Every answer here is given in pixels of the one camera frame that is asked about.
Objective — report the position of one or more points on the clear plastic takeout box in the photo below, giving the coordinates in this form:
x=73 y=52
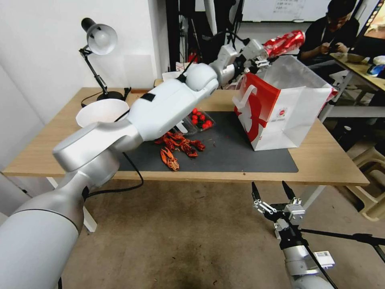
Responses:
x=200 y=119

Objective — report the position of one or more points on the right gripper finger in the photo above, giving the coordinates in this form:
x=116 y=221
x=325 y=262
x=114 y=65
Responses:
x=256 y=192
x=288 y=189

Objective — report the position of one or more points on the crushed red foil package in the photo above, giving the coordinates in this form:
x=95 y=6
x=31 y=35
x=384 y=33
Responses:
x=285 y=41

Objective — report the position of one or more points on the person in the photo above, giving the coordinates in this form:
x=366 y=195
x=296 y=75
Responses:
x=325 y=33

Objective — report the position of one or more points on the red white paper delivery bag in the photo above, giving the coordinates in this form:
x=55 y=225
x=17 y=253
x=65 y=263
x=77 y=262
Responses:
x=279 y=111

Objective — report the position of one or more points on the blue white container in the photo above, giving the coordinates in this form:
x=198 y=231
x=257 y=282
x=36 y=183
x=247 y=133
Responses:
x=377 y=65

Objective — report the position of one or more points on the black desk lamp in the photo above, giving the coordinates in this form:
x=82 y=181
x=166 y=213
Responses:
x=100 y=39

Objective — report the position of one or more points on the wooden side desk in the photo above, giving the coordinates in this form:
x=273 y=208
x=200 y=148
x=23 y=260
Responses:
x=358 y=72

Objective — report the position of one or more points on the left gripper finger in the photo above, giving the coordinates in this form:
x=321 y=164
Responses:
x=262 y=63

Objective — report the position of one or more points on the wooden table with white legs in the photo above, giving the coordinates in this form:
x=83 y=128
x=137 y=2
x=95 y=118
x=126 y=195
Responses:
x=325 y=156

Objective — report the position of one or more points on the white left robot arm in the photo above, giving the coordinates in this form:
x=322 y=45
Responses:
x=162 y=102

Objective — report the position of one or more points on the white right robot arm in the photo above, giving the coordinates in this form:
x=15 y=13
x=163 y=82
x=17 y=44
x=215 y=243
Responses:
x=300 y=268

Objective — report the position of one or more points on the beige plastic stool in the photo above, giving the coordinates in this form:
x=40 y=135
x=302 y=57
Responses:
x=371 y=183

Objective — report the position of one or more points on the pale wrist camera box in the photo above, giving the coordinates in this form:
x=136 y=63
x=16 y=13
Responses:
x=295 y=213
x=255 y=49

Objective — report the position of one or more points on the dark grey table mat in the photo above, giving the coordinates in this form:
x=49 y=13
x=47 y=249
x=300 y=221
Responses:
x=228 y=150

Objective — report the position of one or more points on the red cooked crayfish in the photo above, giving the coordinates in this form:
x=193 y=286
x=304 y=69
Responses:
x=170 y=160
x=192 y=149
x=171 y=140

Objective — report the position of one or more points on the white whiteboard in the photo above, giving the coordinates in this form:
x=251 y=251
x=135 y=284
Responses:
x=279 y=10

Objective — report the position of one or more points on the black tripod leg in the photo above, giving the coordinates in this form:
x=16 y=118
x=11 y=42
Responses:
x=346 y=236

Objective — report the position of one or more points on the white paper bowl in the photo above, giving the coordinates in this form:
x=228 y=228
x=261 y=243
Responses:
x=102 y=111

